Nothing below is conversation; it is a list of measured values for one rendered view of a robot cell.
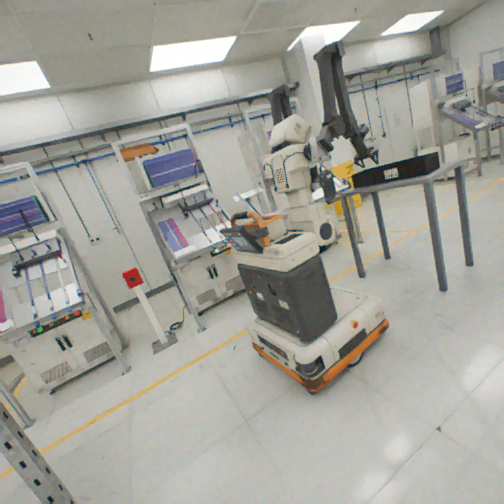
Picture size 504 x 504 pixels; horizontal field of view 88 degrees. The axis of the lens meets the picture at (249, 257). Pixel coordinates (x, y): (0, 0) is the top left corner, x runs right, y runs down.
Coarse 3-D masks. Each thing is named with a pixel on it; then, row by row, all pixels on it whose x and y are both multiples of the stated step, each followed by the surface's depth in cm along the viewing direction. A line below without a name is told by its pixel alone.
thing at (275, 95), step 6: (276, 90) 162; (282, 90) 164; (270, 96) 164; (276, 96) 163; (282, 96) 169; (270, 102) 166; (276, 102) 164; (276, 108) 165; (276, 114) 165; (276, 120) 166; (282, 120) 168
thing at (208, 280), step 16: (208, 256) 273; (224, 256) 281; (192, 272) 268; (208, 272) 275; (224, 272) 283; (192, 288) 270; (208, 288) 277; (224, 288) 285; (240, 288) 293; (208, 304) 279
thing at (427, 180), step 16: (432, 176) 161; (352, 192) 208; (368, 192) 197; (432, 192) 162; (464, 192) 183; (432, 208) 165; (464, 208) 186; (352, 224) 225; (432, 224) 169; (464, 224) 190; (352, 240) 229; (384, 240) 250; (432, 240) 173; (464, 240) 194; (384, 256) 257; (464, 256) 199
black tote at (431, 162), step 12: (420, 156) 183; (432, 156) 171; (372, 168) 216; (384, 168) 191; (396, 168) 184; (408, 168) 178; (420, 168) 172; (432, 168) 172; (360, 180) 211; (372, 180) 203; (384, 180) 195
